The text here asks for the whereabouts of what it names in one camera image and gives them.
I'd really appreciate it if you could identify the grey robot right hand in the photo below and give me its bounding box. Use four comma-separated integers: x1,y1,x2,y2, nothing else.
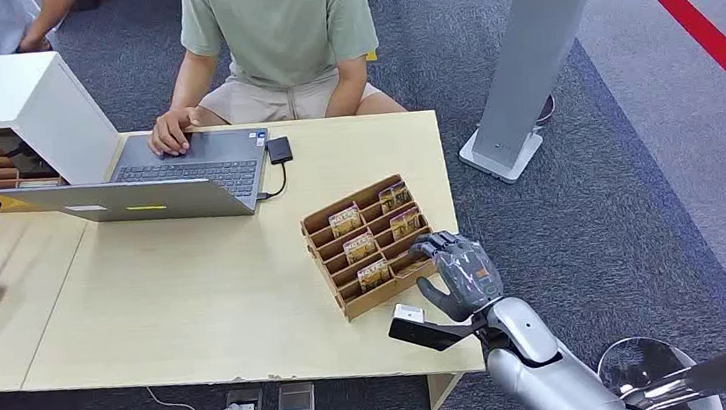
407,225,509,328

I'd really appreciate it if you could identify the gold printed card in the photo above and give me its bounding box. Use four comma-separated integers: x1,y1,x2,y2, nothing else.
327,203,365,240
355,258,393,296
377,180,415,215
341,230,380,267
388,206,424,242

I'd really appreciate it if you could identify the wooden slotted card holder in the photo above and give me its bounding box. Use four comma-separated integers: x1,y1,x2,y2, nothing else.
296,169,446,327

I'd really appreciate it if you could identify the person's hand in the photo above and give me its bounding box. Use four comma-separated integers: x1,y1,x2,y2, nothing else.
144,105,206,161

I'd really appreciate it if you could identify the wooden table leg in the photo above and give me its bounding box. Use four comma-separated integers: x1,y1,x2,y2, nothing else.
426,371,468,410

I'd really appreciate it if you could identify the grey floor socket plate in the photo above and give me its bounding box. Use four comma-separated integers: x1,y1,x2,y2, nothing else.
274,379,318,410

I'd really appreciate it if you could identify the black usb adapter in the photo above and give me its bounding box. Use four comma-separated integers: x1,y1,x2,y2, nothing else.
264,135,295,167

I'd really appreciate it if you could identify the grey kiosk stand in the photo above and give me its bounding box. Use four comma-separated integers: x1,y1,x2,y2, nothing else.
443,0,635,190

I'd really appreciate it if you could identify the floor socket with plug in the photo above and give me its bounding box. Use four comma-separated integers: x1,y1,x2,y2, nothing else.
220,386,266,410

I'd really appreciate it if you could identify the grey open laptop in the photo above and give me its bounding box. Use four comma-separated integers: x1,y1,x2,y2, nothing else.
0,122,277,241

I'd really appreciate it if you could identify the white box cover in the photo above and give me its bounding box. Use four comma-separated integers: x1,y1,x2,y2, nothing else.
0,42,127,195

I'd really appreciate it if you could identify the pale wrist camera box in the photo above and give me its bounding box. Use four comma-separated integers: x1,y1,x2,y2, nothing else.
392,301,428,328

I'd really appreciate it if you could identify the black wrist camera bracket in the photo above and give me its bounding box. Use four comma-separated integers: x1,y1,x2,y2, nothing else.
386,308,492,358

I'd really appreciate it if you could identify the black adapter cable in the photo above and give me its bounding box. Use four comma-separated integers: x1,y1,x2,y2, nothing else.
252,162,290,204

